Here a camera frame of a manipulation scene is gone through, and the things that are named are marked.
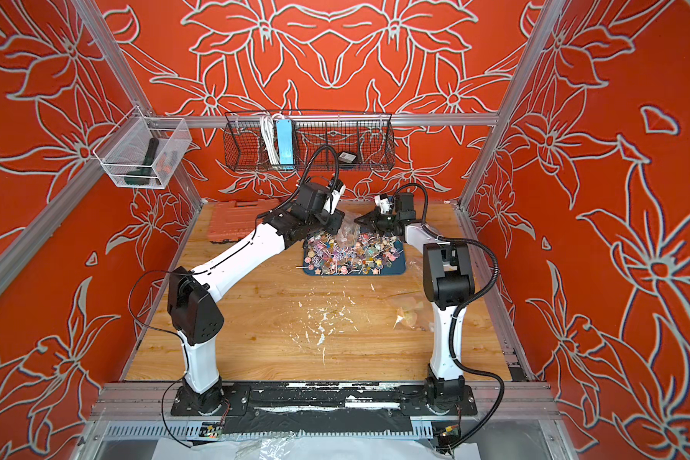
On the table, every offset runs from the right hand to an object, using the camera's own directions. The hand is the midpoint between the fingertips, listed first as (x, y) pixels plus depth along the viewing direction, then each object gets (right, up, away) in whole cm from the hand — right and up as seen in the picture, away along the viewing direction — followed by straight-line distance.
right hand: (359, 216), depth 96 cm
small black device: (-4, +21, +2) cm, 21 cm away
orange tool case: (-50, -1, +14) cm, 52 cm away
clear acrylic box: (-71, +21, -5) cm, 74 cm away
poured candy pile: (+4, -13, +4) cm, 14 cm away
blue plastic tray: (+13, -18, +2) cm, 23 cm away
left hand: (-6, +2, -13) cm, 15 cm away
